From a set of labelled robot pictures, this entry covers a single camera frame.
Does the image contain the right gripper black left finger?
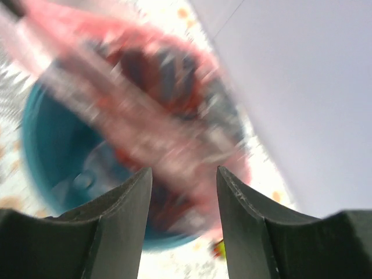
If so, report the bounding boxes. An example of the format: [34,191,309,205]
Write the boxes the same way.
[1,168,152,278]

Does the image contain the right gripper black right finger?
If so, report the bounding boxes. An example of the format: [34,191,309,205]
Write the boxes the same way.
[217,167,371,279]

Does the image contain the teal plastic trash bin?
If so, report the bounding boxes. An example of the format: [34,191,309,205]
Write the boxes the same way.
[22,83,194,250]

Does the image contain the red plastic trash bag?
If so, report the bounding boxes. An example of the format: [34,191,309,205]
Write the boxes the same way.
[1,1,250,236]

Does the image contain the colourful toy block car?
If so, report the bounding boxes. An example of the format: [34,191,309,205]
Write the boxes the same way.
[211,240,226,260]

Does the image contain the floral patterned table mat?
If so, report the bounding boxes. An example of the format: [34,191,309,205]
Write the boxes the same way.
[0,0,300,279]

